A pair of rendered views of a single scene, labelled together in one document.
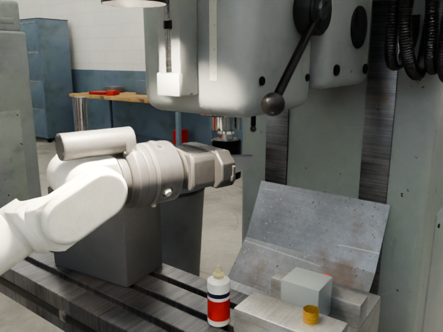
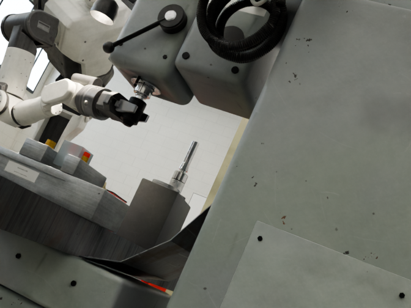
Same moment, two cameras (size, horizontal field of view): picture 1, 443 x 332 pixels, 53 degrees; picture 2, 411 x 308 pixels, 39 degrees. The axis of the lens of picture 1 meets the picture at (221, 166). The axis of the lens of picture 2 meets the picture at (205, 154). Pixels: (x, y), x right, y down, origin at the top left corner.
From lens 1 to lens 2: 1.63 m
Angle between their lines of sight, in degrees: 78
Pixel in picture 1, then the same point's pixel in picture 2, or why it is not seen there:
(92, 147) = (79, 78)
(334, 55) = (187, 46)
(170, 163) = (94, 90)
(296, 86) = (151, 57)
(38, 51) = not seen: outside the picture
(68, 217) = (48, 90)
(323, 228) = not seen: hidden behind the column
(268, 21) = (138, 20)
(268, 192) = not seen: hidden behind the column
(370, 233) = (202, 217)
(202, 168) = (103, 96)
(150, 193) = (79, 99)
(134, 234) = (139, 205)
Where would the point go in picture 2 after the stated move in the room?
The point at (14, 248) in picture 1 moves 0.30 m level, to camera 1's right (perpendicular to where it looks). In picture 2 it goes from (37, 102) to (44, 82)
